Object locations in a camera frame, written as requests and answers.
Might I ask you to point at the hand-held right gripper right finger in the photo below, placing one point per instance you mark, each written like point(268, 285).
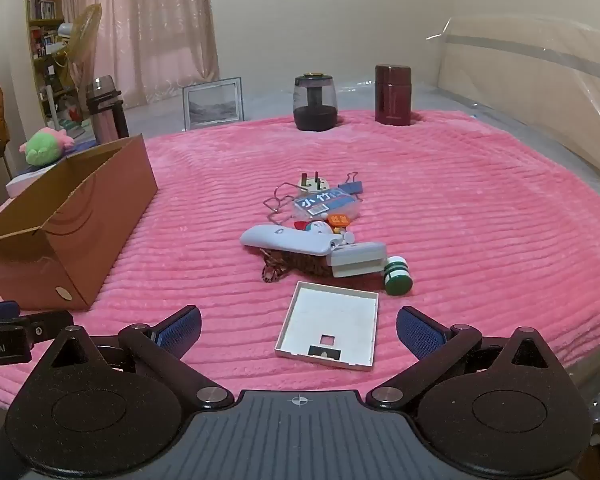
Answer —
point(420, 333)

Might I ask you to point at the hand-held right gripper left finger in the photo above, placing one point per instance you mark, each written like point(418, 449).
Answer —
point(180, 331)

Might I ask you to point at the green white striped roll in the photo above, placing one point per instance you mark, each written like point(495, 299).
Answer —
point(397, 277)

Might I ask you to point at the white square cover plate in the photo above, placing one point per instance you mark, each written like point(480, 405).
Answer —
point(330, 315)

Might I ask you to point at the white rectangular device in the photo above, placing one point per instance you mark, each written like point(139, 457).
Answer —
point(357, 257)

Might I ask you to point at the brown cardboard box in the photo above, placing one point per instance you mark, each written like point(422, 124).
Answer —
point(105, 200)

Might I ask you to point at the white oval electronic device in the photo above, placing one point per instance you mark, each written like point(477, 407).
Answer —
point(285, 240)

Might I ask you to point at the blue cat figure toy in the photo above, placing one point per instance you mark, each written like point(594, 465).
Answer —
point(320, 227)

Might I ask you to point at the blue binder clip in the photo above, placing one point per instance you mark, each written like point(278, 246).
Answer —
point(352, 187)

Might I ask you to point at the blue clear toothpick box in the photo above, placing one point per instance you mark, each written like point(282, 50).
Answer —
point(325, 202)

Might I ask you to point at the white three-pin plug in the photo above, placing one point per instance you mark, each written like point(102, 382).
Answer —
point(314, 185)

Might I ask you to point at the pink ribbed blanket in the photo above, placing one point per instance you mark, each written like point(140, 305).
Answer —
point(455, 210)

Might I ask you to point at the white flat box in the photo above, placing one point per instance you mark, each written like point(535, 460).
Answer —
point(22, 182)

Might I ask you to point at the green plush toy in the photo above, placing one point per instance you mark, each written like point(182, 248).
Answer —
point(42, 147)

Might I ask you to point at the black pink water bottle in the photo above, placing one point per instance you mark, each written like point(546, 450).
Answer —
point(105, 110)

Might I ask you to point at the maroon thermos flask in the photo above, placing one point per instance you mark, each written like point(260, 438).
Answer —
point(393, 97)

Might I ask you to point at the dark glass jar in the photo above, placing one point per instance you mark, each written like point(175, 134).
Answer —
point(315, 110)

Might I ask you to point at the plastic-wrapped wooden headboard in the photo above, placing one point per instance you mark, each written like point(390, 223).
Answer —
point(530, 85)

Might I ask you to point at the standing fan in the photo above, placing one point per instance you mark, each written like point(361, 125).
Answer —
point(82, 35)

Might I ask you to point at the pink curtain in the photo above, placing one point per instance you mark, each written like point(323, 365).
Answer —
point(150, 30)

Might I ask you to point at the wooden bookshelf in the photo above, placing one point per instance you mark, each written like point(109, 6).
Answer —
point(42, 10)

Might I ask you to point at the silver picture frame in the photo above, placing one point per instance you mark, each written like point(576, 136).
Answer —
point(214, 102)

